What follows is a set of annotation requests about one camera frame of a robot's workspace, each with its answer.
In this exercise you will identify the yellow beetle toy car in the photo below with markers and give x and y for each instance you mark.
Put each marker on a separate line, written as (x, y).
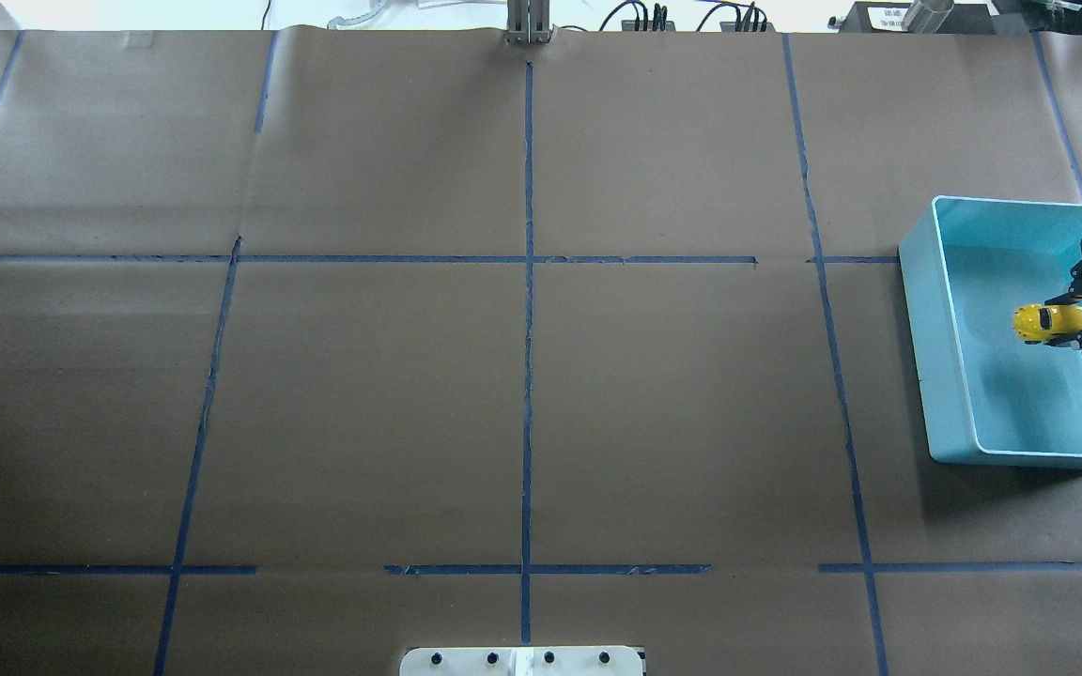
(1049, 324)

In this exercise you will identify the small metal cup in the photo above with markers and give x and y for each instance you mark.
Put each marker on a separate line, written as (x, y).
(926, 16)

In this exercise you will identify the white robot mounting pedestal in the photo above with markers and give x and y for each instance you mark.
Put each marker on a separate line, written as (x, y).
(525, 660)

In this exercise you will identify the aluminium frame post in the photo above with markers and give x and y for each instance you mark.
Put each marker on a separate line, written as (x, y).
(528, 22)

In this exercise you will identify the light blue plastic bin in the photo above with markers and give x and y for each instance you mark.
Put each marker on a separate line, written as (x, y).
(988, 397)

